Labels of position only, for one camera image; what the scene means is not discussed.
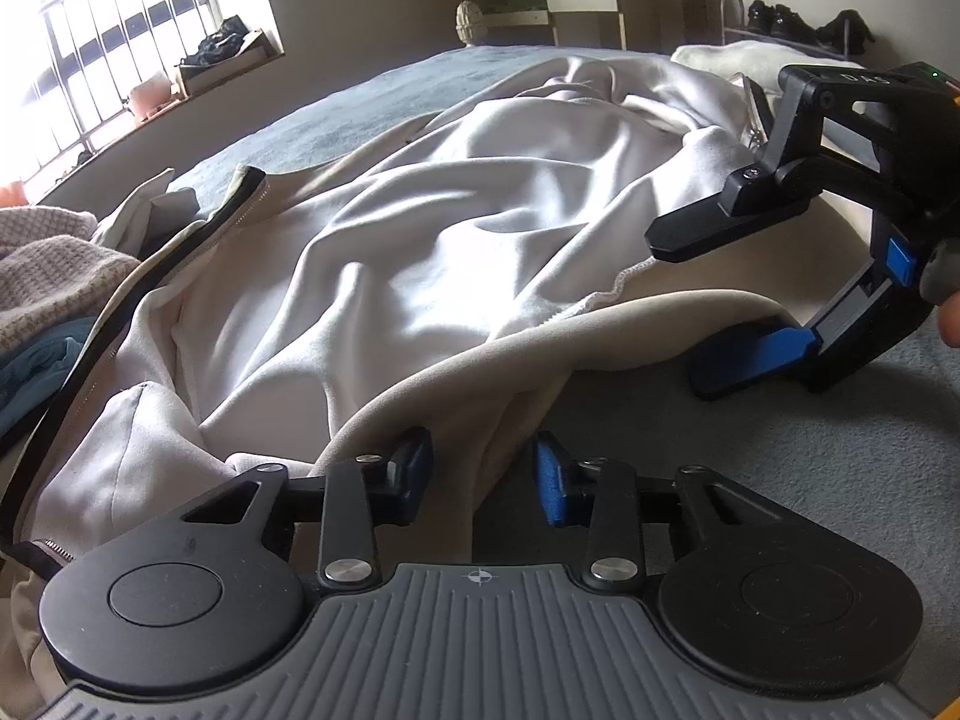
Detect cream carved bedpost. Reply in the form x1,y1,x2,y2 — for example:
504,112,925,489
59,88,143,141
456,0,487,47

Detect white crumpled cloth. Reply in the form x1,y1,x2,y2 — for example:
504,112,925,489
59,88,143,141
94,169,200,248

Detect window grille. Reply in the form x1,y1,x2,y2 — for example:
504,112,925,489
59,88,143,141
30,0,226,188

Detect cardboard box of dark clothes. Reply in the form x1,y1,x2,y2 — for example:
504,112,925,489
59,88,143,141
176,15,286,98

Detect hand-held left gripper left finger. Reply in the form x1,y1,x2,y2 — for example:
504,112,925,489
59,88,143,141
180,427,434,592

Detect wooden desk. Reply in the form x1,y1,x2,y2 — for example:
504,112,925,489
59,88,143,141
442,0,691,53

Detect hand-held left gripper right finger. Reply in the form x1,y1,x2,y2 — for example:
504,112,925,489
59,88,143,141
531,431,796,593

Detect pink pot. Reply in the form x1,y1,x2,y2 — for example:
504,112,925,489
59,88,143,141
127,71,177,117

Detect metal shoe rack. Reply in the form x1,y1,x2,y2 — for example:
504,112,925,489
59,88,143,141
720,0,863,65

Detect white fluffy towel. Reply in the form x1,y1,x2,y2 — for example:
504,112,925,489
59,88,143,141
670,37,863,83

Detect beige zip jacket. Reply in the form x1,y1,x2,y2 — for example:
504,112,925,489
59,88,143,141
0,54,788,720

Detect pink white knitted sweater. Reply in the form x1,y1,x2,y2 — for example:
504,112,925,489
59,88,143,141
0,206,143,361

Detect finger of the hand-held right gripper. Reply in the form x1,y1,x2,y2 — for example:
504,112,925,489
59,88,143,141
688,324,826,400
646,165,815,263

